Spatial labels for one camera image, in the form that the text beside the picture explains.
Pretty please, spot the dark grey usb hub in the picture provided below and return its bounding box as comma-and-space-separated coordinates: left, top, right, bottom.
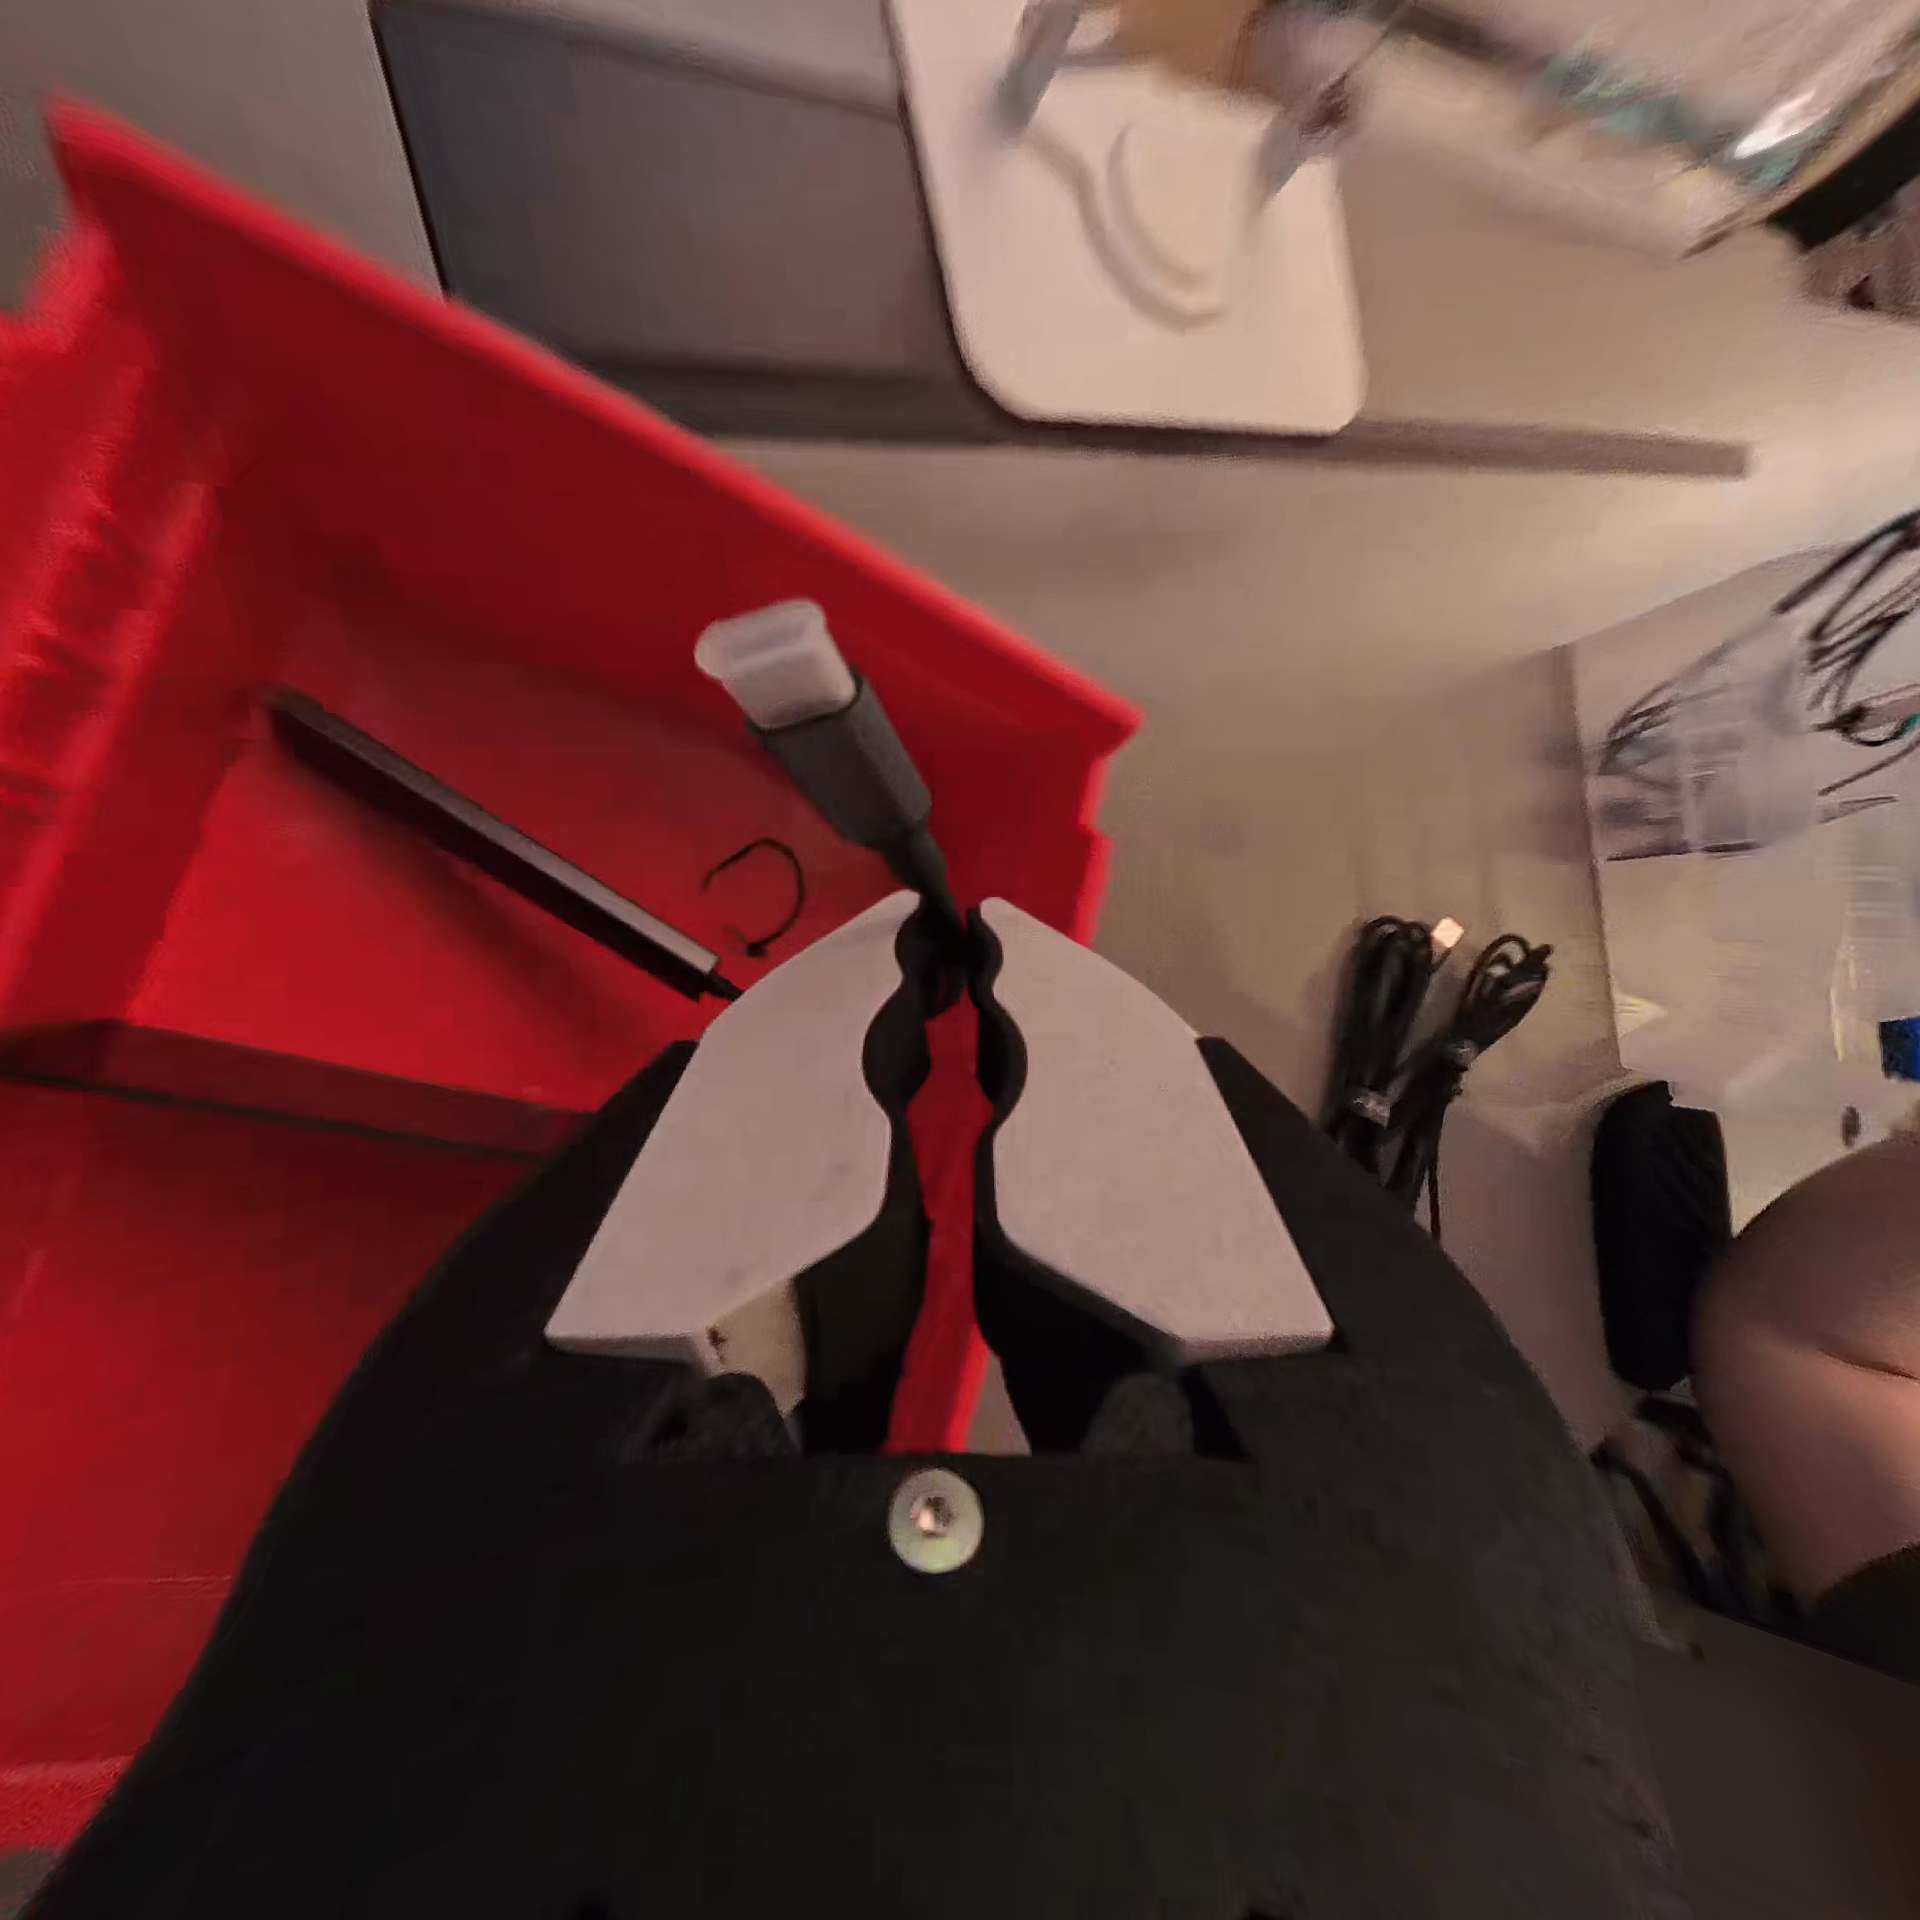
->
268, 596, 974, 1004

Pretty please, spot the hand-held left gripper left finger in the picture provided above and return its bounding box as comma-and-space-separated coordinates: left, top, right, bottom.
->
544, 890, 923, 1420

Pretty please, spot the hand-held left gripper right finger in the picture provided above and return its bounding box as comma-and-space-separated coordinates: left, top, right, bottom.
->
966, 896, 1337, 1369

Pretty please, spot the clear plastic box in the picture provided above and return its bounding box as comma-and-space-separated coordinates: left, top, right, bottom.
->
1568, 516, 1920, 865

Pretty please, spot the red plastic bin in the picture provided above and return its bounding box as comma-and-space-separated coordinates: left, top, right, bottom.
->
0, 89, 1145, 1863

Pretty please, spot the person's right forearm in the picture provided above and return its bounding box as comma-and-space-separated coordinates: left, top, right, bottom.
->
1696, 1131, 1920, 1613

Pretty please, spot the black cable tie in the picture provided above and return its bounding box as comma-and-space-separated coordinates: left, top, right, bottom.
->
699, 834, 811, 962

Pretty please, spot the white flat pad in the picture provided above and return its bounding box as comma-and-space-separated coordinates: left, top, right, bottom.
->
884, 0, 1370, 441

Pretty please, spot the black office chair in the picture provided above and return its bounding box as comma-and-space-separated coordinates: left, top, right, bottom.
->
1590, 1077, 1738, 1396

